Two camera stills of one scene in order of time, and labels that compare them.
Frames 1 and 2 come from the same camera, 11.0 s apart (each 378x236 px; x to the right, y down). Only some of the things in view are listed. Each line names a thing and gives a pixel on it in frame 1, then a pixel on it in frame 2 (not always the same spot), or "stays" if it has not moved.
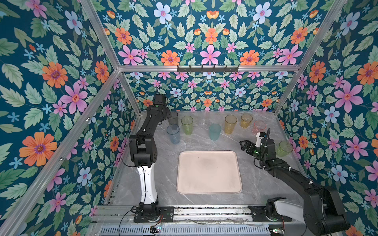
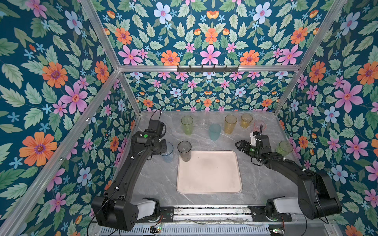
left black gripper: [165, 109] to [164, 149]
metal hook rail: [207, 69] stays
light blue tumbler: [173, 131] to [168, 157]
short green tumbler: [284, 148] stays
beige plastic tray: [208, 172] stays
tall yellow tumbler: [230, 123] stays
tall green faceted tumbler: [187, 124] stays
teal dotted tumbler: [214, 131] stays
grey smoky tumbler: [173, 119] to [184, 148]
